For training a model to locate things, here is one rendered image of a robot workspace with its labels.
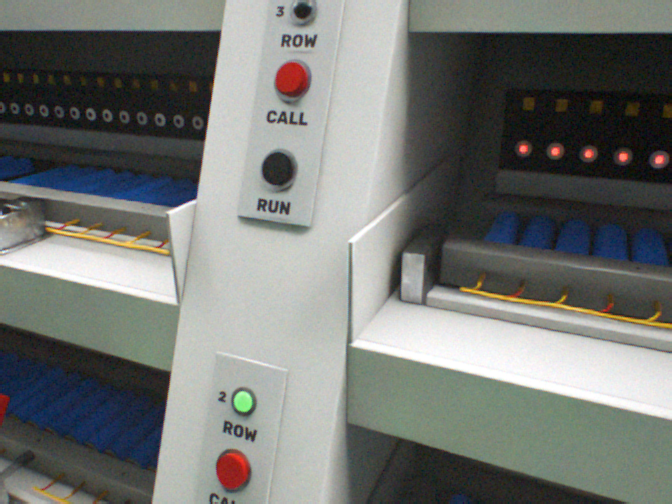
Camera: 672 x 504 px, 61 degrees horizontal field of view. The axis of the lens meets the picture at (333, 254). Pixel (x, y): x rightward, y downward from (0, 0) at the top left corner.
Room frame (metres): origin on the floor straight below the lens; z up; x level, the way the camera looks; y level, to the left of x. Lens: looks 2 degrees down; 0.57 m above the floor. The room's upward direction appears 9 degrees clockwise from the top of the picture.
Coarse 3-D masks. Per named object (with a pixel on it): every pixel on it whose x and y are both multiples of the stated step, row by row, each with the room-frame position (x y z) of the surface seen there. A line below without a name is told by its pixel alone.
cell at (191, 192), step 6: (192, 186) 0.43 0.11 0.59; (198, 186) 0.44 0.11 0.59; (180, 192) 0.42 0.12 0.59; (186, 192) 0.42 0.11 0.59; (192, 192) 0.43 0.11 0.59; (162, 198) 0.41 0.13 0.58; (168, 198) 0.41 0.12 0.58; (174, 198) 0.41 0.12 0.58; (180, 198) 0.41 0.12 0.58; (186, 198) 0.42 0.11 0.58; (192, 198) 0.42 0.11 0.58; (156, 204) 0.40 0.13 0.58; (162, 204) 0.40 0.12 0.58; (168, 204) 0.40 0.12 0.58; (174, 204) 0.40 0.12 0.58
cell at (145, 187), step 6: (150, 180) 0.45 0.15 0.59; (156, 180) 0.45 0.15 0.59; (162, 180) 0.46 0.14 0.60; (168, 180) 0.46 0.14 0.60; (132, 186) 0.43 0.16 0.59; (138, 186) 0.44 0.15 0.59; (144, 186) 0.44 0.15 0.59; (150, 186) 0.44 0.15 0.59; (156, 186) 0.45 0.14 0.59; (120, 192) 0.42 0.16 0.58; (126, 192) 0.42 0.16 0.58; (132, 192) 0.43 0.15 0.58; (138, 192) 0.43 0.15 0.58; (144, 192) 0.43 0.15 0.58; (114, 198) 0.41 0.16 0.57; (120, 198) 0.41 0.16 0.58; (126, 198) 0.42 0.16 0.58
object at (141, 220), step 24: (0, 192) 0.41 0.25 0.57; (24, 192) 0.41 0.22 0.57; (48, 192) 0.41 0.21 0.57; (72, 192) 0.41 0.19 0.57; (48, 216) 0.40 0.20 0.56; (72, 216) 0.39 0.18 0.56; (96, 216) 0.38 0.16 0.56; (120, 216) 0.37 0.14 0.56; (144, 216) 0.36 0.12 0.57; (168, 240) 0.35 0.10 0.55
